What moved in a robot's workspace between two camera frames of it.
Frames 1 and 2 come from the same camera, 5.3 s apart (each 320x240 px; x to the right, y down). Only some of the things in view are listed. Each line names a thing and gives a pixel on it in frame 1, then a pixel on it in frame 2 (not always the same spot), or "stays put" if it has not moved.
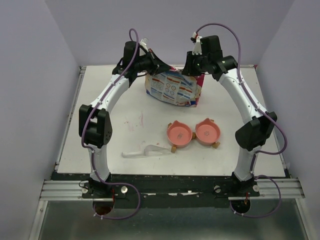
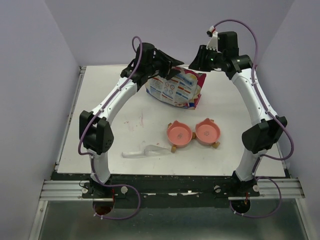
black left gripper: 157,65 to 167,61
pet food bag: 170,85 stays put
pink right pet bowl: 207,133 stays put
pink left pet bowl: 179,134 stays put
